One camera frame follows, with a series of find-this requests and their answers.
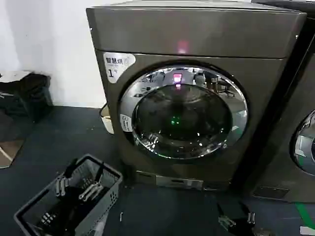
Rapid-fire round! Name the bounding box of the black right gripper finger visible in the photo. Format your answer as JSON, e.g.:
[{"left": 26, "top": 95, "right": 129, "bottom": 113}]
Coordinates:
[
  {"left": 217, "top": 203, "right": 236, "bottom": 228},
  {"left": 242, "top": 203, "right": 256, "bottom": 225}
]

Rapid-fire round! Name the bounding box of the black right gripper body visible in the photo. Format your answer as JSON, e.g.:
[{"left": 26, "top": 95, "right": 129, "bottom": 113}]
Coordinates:
[{"left": 227, "top": 220, "right": 260, "bottom": 236}]

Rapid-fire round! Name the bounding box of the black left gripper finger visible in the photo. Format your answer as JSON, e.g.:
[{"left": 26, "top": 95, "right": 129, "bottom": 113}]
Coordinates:
[
  {"left": 78, "top": 161, "right": 104, "bottom": 202},
  {"left": 55, "top": 158, "right": 78, "bottom": 198}
]

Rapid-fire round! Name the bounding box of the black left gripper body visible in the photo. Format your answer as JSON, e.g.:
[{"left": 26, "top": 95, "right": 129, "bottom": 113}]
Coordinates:
[{"left": 50, "top": 189, "right": 86, "bottom": 228}]

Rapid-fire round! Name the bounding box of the grey plastic laundry basket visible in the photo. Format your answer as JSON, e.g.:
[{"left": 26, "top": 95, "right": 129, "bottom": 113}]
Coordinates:
[{"left": 13, "top": 154, "right": 124, "bottom": 236}]

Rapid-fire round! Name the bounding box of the green floor tape strip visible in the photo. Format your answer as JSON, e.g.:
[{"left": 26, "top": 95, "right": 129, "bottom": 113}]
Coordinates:
[{"left": 296, "top": 203, "right": 314, "bottom": 225}]

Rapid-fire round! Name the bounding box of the flat brown cardboard piece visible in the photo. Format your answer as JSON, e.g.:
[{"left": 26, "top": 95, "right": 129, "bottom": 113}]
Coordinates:
[{"left": 0, "top": 139, "right": 25, "bottom": 169}]

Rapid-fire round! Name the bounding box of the cardboard box behind dryer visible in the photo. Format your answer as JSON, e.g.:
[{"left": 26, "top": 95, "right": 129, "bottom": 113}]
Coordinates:
[{"left": 99, "top": 102, "right": 114, "bottom": 135}]

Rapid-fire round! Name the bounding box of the small white round-ended sticker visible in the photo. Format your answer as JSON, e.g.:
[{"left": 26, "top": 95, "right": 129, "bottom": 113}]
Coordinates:
[{"left": 120, "top": 113, "right": 131, "bottom": 134}]

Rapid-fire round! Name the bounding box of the round chrome-rimmed dryer door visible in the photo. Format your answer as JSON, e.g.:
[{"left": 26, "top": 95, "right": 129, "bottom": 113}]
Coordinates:
[{"left": 289, "top": 115, "right": 315, "bottom": 170}]

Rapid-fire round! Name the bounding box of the black bag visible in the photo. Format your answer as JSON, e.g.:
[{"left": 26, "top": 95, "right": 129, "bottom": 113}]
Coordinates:
[{"left": 0, "top": 71, "right": 54, "bottom": 123}]

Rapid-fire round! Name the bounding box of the round glass dryer door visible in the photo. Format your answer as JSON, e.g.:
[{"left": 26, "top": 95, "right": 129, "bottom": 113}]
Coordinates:
[{"left": 120, "top": 59, "right": 248, "bottom": 160}]

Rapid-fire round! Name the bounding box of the grey dryer with dark side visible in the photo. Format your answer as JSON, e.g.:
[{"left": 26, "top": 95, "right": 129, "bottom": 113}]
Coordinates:
[{"left": 251, "top": 0, "right": 315, "bottom": 204}]

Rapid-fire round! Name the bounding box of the white energy label sticker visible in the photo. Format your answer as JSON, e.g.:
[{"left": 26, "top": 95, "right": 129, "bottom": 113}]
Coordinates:
[{"left": 102, "top": 51, "right": 137, "bottom": 84}]

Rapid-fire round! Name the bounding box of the grey front-load dryer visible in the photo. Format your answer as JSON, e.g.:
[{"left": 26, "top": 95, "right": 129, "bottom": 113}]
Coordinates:
[{"left": 86, "top": 6, "right": 308, "bottom": 192}]

